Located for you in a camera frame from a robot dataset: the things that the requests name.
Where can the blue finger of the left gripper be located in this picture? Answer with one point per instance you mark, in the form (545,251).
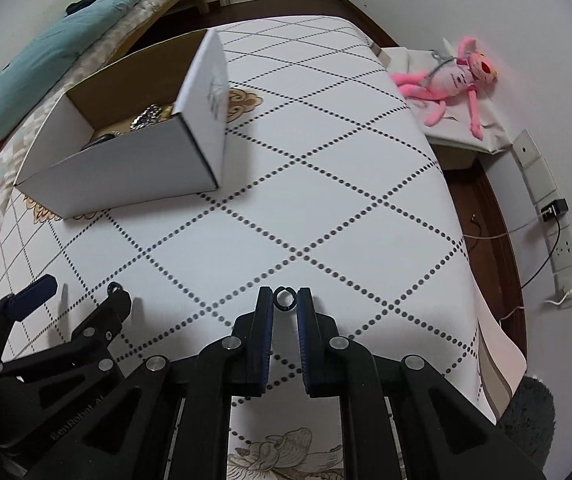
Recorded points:
(31,297)
(107,319)

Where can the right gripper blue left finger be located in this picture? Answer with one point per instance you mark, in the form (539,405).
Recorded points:
(251,360)

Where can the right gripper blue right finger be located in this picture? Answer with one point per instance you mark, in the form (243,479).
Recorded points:
(315,330)

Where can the black fitness band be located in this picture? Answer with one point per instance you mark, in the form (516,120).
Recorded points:
(101,139)

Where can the white diamond pattern tablecloth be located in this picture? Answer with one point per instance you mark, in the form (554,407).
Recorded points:
(327,184)

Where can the teal blue quilt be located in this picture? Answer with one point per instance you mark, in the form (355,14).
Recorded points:
(44,60)

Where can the white cardboard box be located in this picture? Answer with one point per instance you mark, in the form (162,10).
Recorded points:
(169,102)

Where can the black plug adapter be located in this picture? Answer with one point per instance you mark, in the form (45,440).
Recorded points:
(554,210)

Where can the white cloth covered box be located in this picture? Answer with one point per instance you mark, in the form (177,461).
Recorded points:
(448,124)

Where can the pink panther plush toy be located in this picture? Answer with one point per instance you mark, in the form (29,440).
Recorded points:
(464,73)

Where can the white wall power strip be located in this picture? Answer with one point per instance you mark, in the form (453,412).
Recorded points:
(556,234)

